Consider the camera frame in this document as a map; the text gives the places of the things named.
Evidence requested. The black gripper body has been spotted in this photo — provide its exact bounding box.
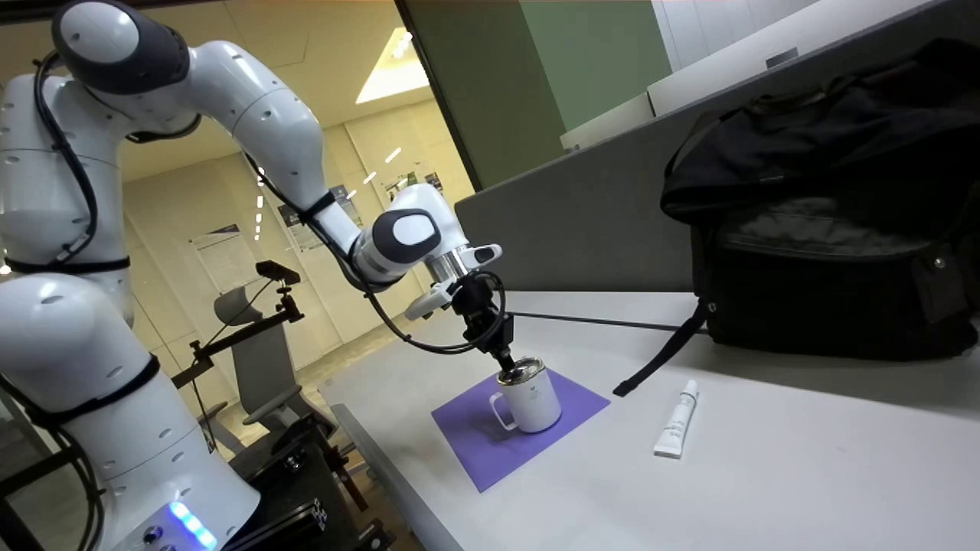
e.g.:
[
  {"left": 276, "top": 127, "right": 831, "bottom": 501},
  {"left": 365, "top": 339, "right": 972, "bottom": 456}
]
[{"left": 452, "top": 269, "right": 515, "bottom": 357}]

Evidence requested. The sliding mug lid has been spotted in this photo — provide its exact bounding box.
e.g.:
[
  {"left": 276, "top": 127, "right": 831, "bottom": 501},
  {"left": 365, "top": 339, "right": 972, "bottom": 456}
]
[{"left": 498, "top": 357, "right": 549, "bottom": 389}]

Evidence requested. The white travel mug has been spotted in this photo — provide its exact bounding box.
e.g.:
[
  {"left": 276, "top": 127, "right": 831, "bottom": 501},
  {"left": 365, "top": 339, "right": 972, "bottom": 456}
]
[{"left": 488, "top": 357, "right": 567, "bottom": 437}]

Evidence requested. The purple mat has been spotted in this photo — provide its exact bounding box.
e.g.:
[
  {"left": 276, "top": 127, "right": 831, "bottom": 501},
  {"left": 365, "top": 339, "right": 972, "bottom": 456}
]
[{"left": 428, "top": 365, "right": 614, "bottom": 497}]

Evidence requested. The grey desk partition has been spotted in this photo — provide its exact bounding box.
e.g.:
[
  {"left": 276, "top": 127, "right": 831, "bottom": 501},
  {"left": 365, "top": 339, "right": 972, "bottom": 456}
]
[{"left": 453, "top": 0, "right": 980, "bottom": 294}]

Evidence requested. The white tube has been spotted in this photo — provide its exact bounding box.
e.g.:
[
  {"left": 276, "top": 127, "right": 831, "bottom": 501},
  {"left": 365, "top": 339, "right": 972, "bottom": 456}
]
[{"left": 653, "top": 375, "right": 706, "bottom": 463}]

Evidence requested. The square ceiling light panel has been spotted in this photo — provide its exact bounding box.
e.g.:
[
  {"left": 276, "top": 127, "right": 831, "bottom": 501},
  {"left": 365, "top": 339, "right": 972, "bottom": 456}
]
[{"left": 354, "top": 25, "right": 436, "bottom": 108}]

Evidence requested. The white desk partition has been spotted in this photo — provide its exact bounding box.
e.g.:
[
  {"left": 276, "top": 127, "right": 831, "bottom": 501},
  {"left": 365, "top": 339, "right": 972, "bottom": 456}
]
[{"left": 557, "top": 0, "right": 945, "bottom": 153}]

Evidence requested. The black backpack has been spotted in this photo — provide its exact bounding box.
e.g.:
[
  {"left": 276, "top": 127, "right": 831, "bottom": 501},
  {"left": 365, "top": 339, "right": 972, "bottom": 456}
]
[{"left": 609, "top": 37, "right": 980, "bottom": 402}]

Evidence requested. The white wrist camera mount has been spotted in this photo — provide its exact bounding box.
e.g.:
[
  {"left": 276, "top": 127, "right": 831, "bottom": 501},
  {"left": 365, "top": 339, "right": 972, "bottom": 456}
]
[{"left": 405, "top": 241, "right": 505, "bottom": 320}]

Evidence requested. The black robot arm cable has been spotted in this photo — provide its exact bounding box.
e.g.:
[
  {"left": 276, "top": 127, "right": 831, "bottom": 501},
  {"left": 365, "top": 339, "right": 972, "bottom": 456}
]
[{"left": 241, "top": 149, "right": 511, "bottom": 357}]

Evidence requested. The black camera on stand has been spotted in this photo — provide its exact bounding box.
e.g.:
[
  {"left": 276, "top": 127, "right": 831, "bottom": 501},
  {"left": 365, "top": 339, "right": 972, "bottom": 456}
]
[{"left": 169, "top": 256, "right": 309, "bottom": 433}]

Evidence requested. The black equipment frame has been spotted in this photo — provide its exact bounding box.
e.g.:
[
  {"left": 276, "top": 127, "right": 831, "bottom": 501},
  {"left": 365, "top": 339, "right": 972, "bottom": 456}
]
[{"left": 217, "top": 410, "right": 394, "bottom": 551}]

